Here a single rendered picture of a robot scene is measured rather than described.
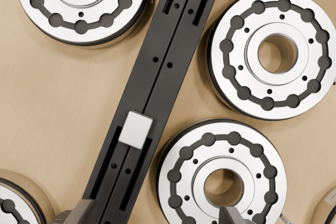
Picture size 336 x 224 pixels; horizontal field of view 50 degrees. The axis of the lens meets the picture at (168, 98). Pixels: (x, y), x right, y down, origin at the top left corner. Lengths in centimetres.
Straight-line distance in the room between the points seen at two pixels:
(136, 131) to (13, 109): 16
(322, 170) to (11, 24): 29
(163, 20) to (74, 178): 17
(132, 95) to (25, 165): 15
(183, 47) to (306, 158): 17
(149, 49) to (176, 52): 2
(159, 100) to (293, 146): 16
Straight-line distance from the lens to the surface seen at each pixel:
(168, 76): 21
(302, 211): 35
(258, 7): 30
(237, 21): 29
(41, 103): 32
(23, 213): 31
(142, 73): 21
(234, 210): 16
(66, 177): 33
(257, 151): 29
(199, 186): 28
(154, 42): 21
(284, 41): 30
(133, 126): 20
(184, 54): 21
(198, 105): 31
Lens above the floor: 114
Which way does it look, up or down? 88 degrees down
